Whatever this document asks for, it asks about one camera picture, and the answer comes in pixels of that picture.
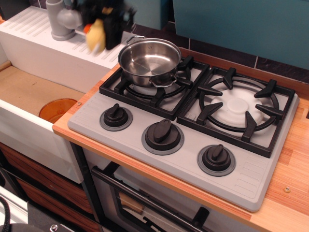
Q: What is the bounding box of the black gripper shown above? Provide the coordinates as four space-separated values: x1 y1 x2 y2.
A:
72 0 137 50

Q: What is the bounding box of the yellow stuffed duck toy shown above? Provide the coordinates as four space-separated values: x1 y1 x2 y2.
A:
84 19 106 54

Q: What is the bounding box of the stainless steel pot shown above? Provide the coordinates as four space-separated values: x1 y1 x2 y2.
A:
118 36 182 87

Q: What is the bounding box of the grey toy faucet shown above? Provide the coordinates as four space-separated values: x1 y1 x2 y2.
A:
46 0 83 41

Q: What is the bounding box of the white toy sink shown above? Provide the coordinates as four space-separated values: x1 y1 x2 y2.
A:
0 6 124 183

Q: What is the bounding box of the black left burner grate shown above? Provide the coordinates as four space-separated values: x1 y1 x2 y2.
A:
99 56 210 120

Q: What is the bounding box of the black burner grate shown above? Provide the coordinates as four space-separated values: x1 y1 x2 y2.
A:
99 56 210 120
177 67 299 158

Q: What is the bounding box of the black left stove knob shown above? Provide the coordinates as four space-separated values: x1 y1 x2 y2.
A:
99 103 133 131

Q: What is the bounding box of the black stove knob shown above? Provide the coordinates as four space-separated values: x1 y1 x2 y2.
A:
99 103 133 131
141 119 184 156
197 144 236 177

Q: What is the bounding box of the orange plastic drain disc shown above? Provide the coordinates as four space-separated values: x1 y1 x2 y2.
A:
39 98 77 123

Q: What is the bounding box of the black middle stove knob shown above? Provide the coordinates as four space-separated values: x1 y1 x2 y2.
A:
141 119 184 156

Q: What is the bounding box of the white right burner cap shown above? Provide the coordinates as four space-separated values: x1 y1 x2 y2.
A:
211 87 264 128

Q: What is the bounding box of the grey toy stove top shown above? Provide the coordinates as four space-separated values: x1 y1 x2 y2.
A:
67 57 300 213

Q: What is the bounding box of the black right burner grate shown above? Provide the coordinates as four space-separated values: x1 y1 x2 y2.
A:
177 67 299 158

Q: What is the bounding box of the black right stove knob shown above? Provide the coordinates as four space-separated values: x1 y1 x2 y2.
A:
197 144 236 177

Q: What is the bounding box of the toy oven door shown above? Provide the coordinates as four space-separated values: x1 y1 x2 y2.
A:
91 162 254 232

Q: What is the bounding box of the wooden drawer cabinet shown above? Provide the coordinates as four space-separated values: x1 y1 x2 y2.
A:
0 144 102 232

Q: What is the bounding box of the black oven door handle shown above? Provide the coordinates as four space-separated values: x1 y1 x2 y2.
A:
91 162 209 232

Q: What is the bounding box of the black braided cable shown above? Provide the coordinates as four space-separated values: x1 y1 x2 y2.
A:
0 197 13 228

